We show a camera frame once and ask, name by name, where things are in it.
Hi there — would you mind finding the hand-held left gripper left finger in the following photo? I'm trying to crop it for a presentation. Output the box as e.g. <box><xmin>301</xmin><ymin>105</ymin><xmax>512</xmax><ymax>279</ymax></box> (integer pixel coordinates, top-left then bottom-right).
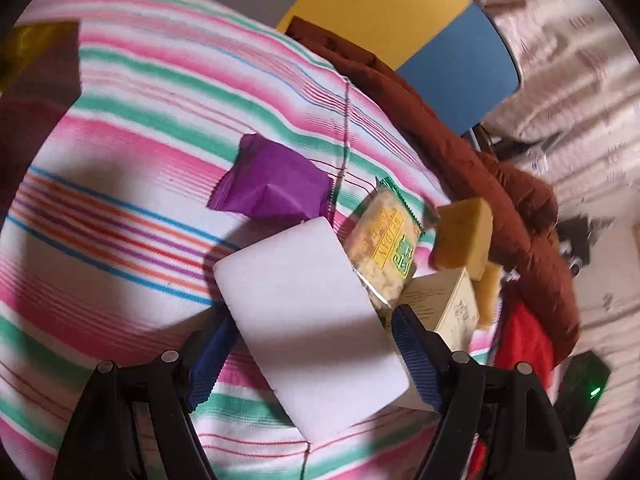
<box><xmin>52</xmin><ymin>311</ymin><xmax>241</xmax><ymax>480</ymax></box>

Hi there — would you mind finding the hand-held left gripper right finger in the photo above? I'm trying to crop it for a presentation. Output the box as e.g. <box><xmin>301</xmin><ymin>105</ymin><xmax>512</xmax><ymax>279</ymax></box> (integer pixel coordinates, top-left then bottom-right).
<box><xmin>391</xmin><ymin>304</ymin><xmax>576</xmax><ymax>480</ymax></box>

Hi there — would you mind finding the cream printed box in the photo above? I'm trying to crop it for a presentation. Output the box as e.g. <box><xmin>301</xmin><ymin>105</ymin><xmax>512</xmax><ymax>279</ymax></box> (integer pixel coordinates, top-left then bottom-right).
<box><xmin>384</xmin><ymin>266</ymin><xmax>481</xmax><ymax>357</ymax></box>

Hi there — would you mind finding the yellow sponge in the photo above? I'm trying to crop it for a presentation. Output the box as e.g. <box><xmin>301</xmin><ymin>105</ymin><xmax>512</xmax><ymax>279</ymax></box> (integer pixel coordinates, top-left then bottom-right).
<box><xmin>428</xmin><ymin>197</ymin><xmax>494</xmax><ymax>282</ymax></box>
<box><xmin>471</xmin><ymin>261</ymin><xmax>504</xmax><ymax>332</ymax></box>

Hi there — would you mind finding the white foam block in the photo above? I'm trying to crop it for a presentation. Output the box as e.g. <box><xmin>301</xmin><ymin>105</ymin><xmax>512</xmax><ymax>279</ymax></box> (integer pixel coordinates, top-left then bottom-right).
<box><xmin>213</xmin><ymin>216</ymin><xmax>414</xmax><ymax>444</ymax></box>

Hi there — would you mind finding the green yellow cracker packet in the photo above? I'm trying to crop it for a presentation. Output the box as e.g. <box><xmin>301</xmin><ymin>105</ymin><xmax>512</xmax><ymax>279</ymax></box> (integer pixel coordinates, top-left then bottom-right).
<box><xmin>345</xmin><ymin>176</ymin><xmax>427</xmax><ymax>312</ymax></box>

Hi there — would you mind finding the large purple snack packet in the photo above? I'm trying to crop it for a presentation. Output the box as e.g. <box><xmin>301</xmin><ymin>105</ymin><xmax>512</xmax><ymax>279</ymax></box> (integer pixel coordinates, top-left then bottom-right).
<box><xmin>207</xmin><ymin>133</ymin><xmax>335</xmax><ymax>224</ymax></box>

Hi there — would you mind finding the gold tin container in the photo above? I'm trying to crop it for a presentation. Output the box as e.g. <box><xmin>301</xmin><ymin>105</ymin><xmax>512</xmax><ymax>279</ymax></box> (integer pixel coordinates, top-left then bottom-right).
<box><xmin>0</xmin><ymin>19</ymin><xmax>83</xmax><ymax>211</ymax></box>

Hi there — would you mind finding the red cloth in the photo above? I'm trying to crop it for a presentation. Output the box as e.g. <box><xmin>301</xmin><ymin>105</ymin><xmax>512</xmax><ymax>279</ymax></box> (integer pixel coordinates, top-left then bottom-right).
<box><xmin>491</xmin><ymin>299</ymin><xmax>557</xmax><ymax>397</ymax></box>

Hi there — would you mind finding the brown quilted jacket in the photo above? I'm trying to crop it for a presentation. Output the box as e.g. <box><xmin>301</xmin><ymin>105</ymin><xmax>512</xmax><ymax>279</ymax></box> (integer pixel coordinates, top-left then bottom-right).
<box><xmin>285</xmin><ymin>16</ymin><xmax>582</xmax><ymax>363</ymax></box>

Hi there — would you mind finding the patterned pink curtain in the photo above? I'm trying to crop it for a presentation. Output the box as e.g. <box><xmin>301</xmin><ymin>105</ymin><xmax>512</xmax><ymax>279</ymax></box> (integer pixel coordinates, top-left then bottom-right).
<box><xmin>435</xmin><ymin>0</ymin><xmax>640</xmax><ymax>461</ymax></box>

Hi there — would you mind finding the grey yellow blue chair backrest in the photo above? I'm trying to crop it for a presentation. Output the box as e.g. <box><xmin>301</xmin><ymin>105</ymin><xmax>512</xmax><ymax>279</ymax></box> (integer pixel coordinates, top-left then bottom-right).
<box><xmin>182</xmin><ymin>0</ymin><xmax>522</xmax><ymax>137</ymax></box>

